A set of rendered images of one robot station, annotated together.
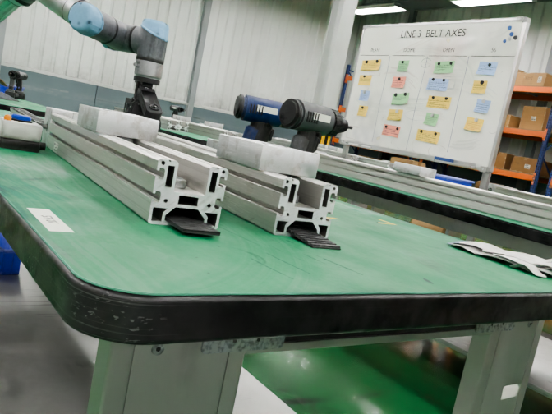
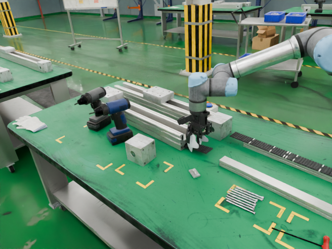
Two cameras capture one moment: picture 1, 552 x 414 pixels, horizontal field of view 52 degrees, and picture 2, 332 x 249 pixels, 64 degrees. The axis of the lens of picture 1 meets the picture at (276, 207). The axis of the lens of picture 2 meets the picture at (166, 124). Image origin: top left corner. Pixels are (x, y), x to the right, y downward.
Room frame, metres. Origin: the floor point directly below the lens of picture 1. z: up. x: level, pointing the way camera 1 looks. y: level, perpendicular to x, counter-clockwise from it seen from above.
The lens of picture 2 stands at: (2.55, 0.10, 1.50)
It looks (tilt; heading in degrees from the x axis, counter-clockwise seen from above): 29 degrees down; 170
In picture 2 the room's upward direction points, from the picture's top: 4 degrees counter-clockwise
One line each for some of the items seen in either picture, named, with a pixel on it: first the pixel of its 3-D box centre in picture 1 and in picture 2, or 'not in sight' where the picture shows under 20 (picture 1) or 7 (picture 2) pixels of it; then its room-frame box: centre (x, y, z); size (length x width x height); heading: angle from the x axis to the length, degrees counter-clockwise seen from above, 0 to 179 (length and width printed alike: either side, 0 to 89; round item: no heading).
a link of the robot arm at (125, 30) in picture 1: (118, 35); (222, 85); (1.59, 0.52, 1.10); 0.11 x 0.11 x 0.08; 70
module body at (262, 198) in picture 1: (201, 168); (134, 114); (1.18, 0.17, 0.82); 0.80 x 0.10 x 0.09; 32
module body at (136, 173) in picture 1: (111, 154); (158, 103); (1.08, 0.33, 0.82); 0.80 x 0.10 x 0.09; 32
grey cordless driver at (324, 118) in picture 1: (313, 158); (92, 110); (1.19, -0.06, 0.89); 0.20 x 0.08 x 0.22; 134
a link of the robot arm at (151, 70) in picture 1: (147, 71); (198, 104); (1.58, 0.42, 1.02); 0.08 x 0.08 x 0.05
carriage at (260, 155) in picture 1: (264, 163); (108, 96); (0.97, 0.03, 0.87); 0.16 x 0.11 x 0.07; 32
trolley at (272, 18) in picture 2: not in sight; (268, 46); (-1.07, 2.37, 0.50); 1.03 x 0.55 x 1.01; 49
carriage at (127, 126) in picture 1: (115, 129); (158, 96); (1.08, 0.33, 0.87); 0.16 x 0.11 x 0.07; 32
